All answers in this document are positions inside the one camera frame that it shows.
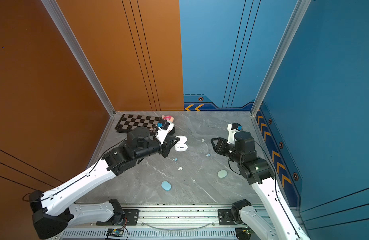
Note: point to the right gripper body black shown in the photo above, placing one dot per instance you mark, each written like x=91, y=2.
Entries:
x=230, y=147

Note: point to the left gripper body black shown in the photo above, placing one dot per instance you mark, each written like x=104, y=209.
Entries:
x=165, y=155

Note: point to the white earbud case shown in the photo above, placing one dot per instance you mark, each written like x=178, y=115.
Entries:
x=181, y=145

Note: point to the mint green earbud case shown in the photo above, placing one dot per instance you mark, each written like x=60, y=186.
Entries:
x=222, y=174

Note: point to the blue earbud case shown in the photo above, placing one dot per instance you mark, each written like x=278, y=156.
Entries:
x=166, y=185

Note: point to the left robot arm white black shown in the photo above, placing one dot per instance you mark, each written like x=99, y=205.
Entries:
x=55, y=210

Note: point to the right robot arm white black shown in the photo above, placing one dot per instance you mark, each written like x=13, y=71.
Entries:
x=260, y=175

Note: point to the plush doll pink shirt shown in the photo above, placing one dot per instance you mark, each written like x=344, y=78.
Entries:
x=168, y=118

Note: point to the black white chessboard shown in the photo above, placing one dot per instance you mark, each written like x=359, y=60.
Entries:
x=129, y=122

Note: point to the green circuit board left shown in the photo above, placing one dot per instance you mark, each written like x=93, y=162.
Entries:
x=115, y=233

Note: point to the white vent grille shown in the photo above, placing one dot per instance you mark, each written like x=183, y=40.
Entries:
x=150, y=234

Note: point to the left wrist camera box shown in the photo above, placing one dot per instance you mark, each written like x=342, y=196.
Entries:
x=163, y=127

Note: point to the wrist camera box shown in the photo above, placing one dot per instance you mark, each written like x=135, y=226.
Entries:
x=163, y=127
x=233, y=129

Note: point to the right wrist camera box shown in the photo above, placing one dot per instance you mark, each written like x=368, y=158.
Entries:
x=233, y=129

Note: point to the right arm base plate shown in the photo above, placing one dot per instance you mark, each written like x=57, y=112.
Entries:
x=228, y=217

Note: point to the aluminium front rail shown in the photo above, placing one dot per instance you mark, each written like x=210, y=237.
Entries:
x=158, y=216

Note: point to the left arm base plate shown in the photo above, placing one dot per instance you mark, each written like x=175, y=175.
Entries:
x=128, y=218

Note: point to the right corner aluminium post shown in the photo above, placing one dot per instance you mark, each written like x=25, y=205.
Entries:
x=287, y=37

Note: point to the corner aluminium post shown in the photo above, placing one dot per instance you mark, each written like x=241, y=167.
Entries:
x=287, y=37
x=69, y=37

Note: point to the left corner aluminium post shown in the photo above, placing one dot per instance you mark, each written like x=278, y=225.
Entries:
x=69, y=37

